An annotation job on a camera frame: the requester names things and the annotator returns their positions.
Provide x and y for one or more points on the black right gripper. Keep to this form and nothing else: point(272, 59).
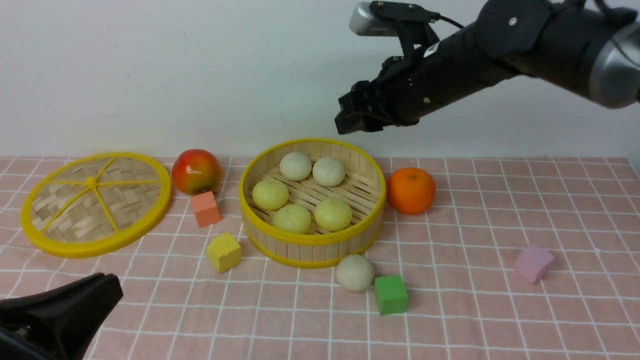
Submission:
point(443, 74)

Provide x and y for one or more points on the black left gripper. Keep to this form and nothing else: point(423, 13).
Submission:
point(59, 324)

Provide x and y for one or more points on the white bun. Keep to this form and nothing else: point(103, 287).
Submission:
point(328, 171)
point(354, 273)
point(295, 166)

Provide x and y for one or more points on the yellow bun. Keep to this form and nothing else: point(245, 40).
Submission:
point(270, 194)
point(293, 218)
point(333, 214)

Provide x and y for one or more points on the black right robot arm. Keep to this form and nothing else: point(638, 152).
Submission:
point(591, 53)

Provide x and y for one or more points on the yellow bamboo steamer tray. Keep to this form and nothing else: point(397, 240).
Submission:
point(364, 189)

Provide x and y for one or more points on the yellow bamboo steamer lid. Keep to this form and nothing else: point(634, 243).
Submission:
point(96, 205)

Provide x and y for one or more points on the orange tangerine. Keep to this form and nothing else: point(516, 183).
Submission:
point(410, 190)

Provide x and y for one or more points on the yellow foam cube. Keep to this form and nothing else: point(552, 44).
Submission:
point(224, 252)

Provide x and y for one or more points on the red apple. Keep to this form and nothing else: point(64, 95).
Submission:
point(196, 171)

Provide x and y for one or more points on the salmon foam cube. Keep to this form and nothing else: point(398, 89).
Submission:
point(205, 209)

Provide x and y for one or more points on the green foam cube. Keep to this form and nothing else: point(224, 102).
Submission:
point(391, 296)

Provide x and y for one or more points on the pink checked tablecloth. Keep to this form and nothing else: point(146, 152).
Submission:
point(466, 301)

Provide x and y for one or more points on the pink foam cube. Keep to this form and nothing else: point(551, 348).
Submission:
point(533, 263)

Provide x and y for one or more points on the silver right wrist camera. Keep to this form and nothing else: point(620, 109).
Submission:
point(380, 18)

